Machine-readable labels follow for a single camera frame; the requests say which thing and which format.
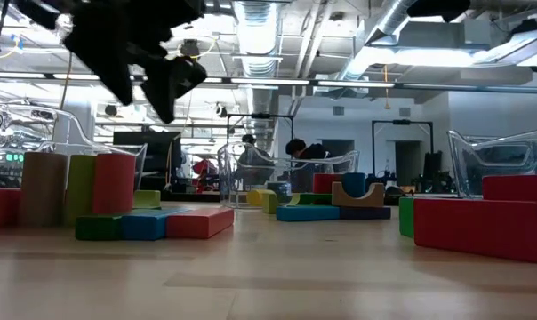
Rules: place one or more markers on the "light green long block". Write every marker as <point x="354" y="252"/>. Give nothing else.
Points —
<point x="79" y="189"/>

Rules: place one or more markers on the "red chair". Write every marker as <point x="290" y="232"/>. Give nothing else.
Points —
<point x="205" y="168"/>

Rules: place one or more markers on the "person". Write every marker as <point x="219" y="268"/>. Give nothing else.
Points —
<point x="250" y="155"/>
<point x="306" y="153"/>

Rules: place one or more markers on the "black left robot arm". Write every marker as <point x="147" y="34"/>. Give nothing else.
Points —
<point x="37" y="9"/>

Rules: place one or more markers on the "blue cylinder block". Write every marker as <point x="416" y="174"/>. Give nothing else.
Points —
<point x="354" y="182"/>

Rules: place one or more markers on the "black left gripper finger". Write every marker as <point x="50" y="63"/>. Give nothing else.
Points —
<point x="162" y="84"/>
<point x="108" y="71"/>

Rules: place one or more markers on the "red cylinder block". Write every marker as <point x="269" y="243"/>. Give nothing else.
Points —
<point x="114" y="183"/>
<point x="326" y="183"/>

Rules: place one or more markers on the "black metal station frame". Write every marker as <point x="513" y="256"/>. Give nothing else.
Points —
<point x="402" y="122"/>

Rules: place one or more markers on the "light green arch block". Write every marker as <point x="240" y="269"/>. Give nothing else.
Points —
<point x="147" y="199"/>
<point x="270" y="203"/>

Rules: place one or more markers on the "purple block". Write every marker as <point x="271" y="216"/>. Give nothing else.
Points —
<point x="365" y="213"/>

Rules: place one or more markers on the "natural wood arch block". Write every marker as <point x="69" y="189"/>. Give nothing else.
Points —
<point x="339" y="200"/>

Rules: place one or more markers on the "long ceiling light strip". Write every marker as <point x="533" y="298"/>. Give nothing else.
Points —
<point x="213" y="80"/>
<point x="13" y="74"/>
<point x="355" y="83"/>
<point x="270" y="81"/>
<point x="73" y="76"/>

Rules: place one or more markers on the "large black screen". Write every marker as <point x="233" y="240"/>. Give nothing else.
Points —
<point x="146" y="155"/>

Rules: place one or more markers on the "green long flat block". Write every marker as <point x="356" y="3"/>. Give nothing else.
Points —
<point x="98" y="227"/>

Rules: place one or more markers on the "green quarter arch block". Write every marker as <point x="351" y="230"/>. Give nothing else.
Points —
<point x="406" y="216"/>

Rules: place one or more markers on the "natural wood cylinder block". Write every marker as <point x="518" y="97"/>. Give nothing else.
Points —
<point x="43" y="189"/>

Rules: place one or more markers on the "green exit sign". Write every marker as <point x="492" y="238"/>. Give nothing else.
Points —
<point x="15" y="157"/>

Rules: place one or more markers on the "blue long block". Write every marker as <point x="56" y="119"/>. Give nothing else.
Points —
<point x="146" y="226"/>
<point x="307" y="213"/>

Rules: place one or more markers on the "clear plastic bin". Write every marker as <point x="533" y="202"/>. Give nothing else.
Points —
<point x="138" y="169"/>
<point x="473" y="169"/>
<point x="233" y="178"/>

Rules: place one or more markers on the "yellow cylinder block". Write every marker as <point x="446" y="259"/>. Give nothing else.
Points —
<point x="257" y="197"/>

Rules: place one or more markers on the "red long block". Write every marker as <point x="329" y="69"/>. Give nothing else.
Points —
<point x="202" y="223"/>

